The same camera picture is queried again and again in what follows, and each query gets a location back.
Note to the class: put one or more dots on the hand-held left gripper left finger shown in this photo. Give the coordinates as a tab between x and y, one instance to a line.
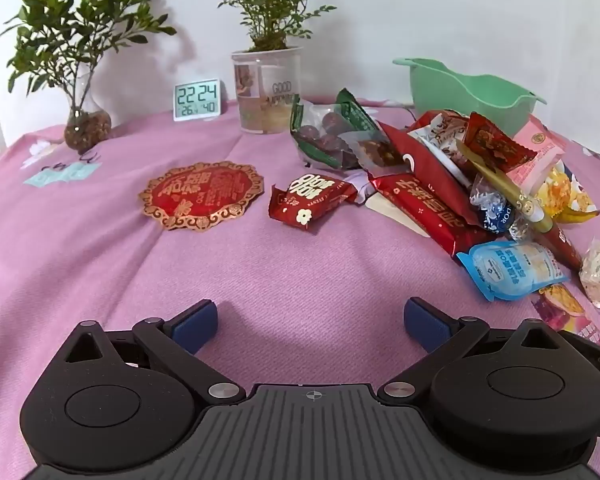
196	327

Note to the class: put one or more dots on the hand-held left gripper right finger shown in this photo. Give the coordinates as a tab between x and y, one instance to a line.
426	325

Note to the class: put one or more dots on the blue white pouch packet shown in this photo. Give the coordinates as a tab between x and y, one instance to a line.
510	269

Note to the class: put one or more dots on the blue foil chocolate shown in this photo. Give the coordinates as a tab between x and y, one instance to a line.
490	210

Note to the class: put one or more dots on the dark red snack packet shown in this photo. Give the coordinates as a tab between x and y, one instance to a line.
425	162

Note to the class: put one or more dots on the small red snack packet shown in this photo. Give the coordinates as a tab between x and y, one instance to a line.
310	199

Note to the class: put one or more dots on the red gold-print candy packet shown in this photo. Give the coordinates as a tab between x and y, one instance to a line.
495	145

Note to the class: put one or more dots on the green plastic bowl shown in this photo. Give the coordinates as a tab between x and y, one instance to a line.
460	91

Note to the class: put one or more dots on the pink tablecloth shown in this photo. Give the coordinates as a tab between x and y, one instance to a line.
130	270

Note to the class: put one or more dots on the long red snack packet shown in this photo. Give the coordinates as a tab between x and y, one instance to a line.
420	210

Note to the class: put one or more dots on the red gold paper-cut decoration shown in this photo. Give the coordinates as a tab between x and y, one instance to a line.
200	195

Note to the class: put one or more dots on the pink yellow snack packet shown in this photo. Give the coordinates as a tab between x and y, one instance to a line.
570	310

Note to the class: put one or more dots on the white red snack packet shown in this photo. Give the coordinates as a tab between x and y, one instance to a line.
442	132

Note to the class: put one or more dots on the green packet of dates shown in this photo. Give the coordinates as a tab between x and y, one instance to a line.
325	135

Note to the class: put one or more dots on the white digital clock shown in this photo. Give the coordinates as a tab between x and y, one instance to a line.
196	100

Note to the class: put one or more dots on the leafy plant in glass vase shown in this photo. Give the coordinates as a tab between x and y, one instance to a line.
82	127

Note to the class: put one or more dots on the potted plant in white pot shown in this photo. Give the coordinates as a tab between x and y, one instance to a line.
265	95

